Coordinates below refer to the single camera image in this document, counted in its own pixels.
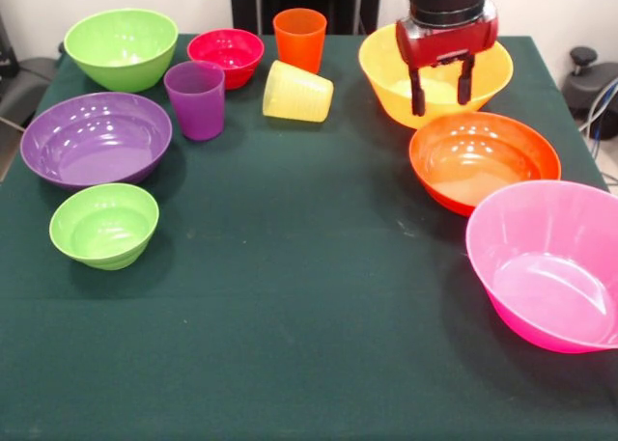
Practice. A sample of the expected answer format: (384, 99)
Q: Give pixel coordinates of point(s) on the large green bowl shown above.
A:
(120, 69)

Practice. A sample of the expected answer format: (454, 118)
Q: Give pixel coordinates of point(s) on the dark green tablecloth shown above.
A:
(289, 267)

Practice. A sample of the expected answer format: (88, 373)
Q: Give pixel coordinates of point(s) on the red bowl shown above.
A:
(232, 50)

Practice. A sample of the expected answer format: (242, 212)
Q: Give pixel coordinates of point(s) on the black round equipment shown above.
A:
(586, 84)

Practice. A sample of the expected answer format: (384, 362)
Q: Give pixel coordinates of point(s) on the dark grey chair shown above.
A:
(29, 84)

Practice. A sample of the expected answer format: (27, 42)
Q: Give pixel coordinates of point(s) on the orange cup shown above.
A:
(299, 45)

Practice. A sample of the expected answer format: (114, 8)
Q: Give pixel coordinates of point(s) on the purple cup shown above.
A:
(198, 113)

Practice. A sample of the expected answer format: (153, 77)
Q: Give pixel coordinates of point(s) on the yellow bowl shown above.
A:
(386, 64)

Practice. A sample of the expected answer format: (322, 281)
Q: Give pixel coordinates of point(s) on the purple bowl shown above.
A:
(96, 146)

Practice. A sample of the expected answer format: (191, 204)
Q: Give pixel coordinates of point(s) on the small green bowl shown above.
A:
(103, 228)

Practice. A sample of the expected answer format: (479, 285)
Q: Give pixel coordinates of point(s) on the pink bowl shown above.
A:
(541, 248)

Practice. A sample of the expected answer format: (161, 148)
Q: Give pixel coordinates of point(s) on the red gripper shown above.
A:
(444, 40)

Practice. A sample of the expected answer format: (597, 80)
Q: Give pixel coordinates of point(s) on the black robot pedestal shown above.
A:
(246, 2)

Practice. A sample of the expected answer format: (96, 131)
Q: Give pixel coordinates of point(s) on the yellow cup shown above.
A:
(299, 96)

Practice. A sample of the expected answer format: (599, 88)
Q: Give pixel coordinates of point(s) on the orange bowl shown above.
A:
(483, 156)

